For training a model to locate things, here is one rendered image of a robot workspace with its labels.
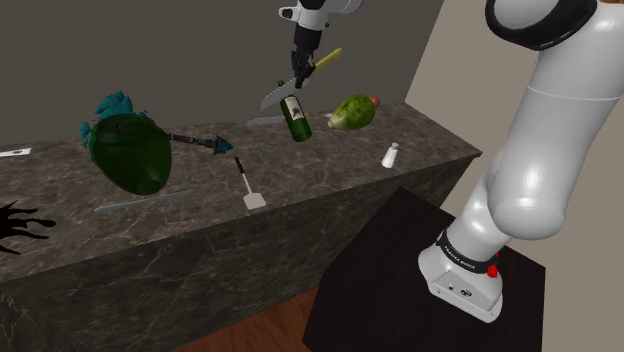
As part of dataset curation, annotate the yellow-handled serrated knife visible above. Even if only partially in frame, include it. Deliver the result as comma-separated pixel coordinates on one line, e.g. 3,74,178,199
259,47,344,113

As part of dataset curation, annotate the dark green wine bottle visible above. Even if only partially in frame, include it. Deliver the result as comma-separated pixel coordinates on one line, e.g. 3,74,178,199
277,79,314,144

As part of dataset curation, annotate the white salt shaker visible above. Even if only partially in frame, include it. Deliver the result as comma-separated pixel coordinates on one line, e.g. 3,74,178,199
380,141,400,170

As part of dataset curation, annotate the black robot stand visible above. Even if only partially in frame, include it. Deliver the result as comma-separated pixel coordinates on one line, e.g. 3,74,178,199
301,186,547,352

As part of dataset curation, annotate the black spiky object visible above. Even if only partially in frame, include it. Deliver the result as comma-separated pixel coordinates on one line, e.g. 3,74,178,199
0,200,58,256

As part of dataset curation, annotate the black-handled white spatula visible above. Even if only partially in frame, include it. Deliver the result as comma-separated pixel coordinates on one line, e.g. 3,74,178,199
233,155,268,212

